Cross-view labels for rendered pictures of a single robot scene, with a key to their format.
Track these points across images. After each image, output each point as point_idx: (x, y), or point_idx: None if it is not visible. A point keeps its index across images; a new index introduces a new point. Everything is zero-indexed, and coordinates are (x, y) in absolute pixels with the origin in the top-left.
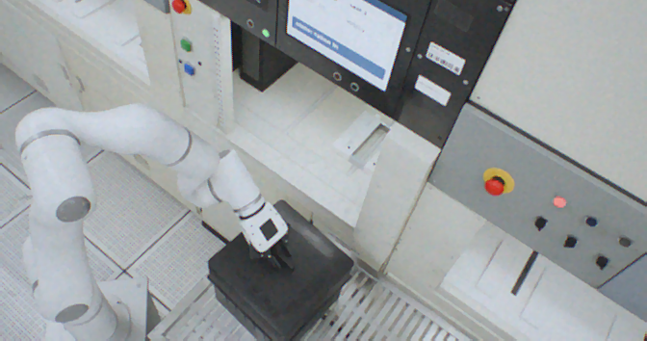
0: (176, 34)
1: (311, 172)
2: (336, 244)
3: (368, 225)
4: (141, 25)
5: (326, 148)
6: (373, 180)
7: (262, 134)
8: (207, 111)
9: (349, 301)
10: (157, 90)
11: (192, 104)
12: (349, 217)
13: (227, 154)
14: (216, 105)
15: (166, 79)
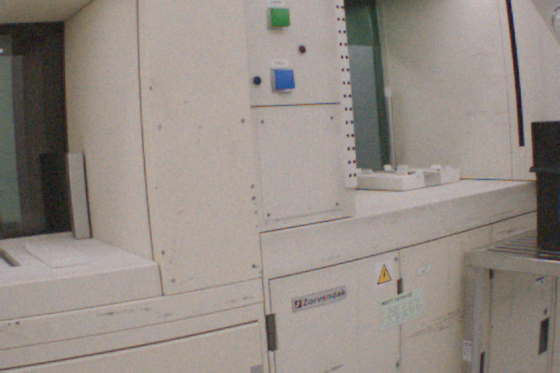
0: (251, 10)
1: (443, 193)
2: (531, 230)
3: (552, 117)
4: (159, 46)
5: (400, 192)
6: (538, 31)
7: (360, 207)
8: (315, 183)
9: (537, 370)
10: (183, 248)
11: (278, 202)
12: (512, 183)
13: None
14: (334, 142)
15: (215, 176)
